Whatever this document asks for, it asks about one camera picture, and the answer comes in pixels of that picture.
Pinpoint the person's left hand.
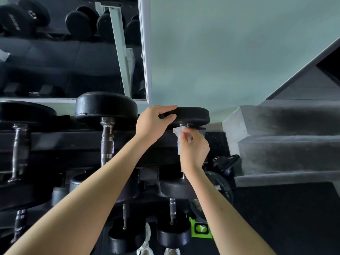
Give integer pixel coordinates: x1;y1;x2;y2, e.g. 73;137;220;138
135;104;178;149

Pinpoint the person's right hand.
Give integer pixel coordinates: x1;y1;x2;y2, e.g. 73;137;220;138
178;127;210;178

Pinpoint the black dumbbell rack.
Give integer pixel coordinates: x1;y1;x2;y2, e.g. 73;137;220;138
0;115;213;237

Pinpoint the green wet wipes pack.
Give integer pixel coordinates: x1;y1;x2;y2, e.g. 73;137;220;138
188;216;214;239

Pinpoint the row dumbbell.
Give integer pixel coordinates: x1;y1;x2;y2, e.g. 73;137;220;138
69;92;144;205

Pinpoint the small end dumbbell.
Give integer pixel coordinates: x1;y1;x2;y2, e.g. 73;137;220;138
159;107;210;200

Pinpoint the white wet wipe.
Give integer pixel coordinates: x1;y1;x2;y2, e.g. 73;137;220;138
172;126;193;155

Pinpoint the black kettlebell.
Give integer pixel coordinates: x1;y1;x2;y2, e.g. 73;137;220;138
212;154;240;177

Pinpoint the person's left forearm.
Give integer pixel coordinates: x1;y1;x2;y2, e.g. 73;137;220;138
5;135;152;255

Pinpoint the person's left white sneaker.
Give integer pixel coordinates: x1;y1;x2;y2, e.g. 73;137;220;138
137;223;152;255

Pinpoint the large black dumbbell stepped handle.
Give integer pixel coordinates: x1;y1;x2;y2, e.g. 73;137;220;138
0;101;57;211

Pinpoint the person's right forearm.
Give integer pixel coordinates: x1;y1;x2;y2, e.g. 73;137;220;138
183;166;277;255

